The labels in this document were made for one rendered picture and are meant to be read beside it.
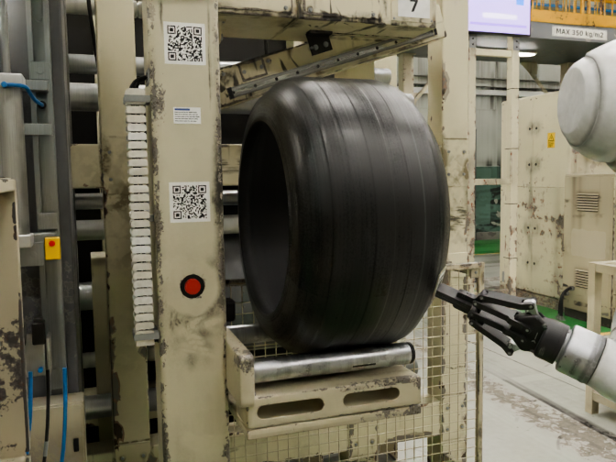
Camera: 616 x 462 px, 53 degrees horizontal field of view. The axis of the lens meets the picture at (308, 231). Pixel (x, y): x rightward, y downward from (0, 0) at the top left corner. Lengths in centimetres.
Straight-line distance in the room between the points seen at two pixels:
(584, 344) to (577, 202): 463
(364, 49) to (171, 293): 89
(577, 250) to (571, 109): 509
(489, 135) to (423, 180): 1136
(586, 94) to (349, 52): 110
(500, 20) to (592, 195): 163
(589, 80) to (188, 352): 85
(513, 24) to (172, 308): 444
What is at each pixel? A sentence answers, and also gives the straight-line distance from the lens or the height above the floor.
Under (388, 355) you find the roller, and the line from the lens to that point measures 128.
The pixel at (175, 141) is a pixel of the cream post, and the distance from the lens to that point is 119.
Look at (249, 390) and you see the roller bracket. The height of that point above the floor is 88.
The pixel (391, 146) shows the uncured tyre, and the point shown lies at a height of 132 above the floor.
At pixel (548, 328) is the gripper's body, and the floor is 99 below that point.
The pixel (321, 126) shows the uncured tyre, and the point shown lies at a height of 135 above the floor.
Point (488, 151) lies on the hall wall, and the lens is 1246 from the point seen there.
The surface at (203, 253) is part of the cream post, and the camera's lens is 120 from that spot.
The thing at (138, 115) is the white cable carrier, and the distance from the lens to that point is 119.
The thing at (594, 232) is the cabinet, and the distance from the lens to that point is 566.
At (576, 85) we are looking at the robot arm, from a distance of 73.
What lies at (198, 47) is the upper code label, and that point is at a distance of 122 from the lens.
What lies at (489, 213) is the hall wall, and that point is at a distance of 1249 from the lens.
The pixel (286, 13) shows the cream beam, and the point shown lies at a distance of 156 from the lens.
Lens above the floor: 126
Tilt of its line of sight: 5 degrees down
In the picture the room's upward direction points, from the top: 1 degrees counter-clockwise
